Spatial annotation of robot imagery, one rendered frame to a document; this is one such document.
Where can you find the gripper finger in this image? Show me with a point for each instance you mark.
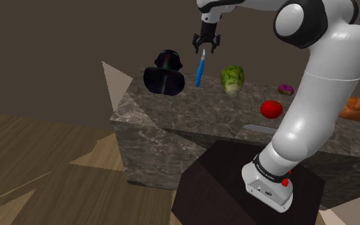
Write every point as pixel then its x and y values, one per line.
pixel 196 42
pixel 215 43

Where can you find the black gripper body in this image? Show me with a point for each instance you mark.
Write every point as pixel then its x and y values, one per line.
pixel 208 29

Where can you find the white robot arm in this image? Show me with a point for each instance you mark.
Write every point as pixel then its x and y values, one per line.
pixel 320 93

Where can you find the green lettuce head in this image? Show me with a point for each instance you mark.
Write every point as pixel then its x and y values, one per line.
pixel 232 79

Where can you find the black rounded vase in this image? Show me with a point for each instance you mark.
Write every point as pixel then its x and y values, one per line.
pixel 164 78

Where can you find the pink frosted donut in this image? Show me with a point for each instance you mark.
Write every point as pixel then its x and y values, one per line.
pixel 285 89

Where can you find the red tomato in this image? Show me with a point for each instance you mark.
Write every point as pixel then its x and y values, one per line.
pixel 271 109

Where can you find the grey knife blade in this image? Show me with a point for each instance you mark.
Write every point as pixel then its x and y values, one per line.
pixel 259 128

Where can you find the dark robot stand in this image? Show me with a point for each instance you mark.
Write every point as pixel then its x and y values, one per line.
pixel 223 187

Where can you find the brown bread loaf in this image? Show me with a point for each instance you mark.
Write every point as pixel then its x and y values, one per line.
pixel 359 109

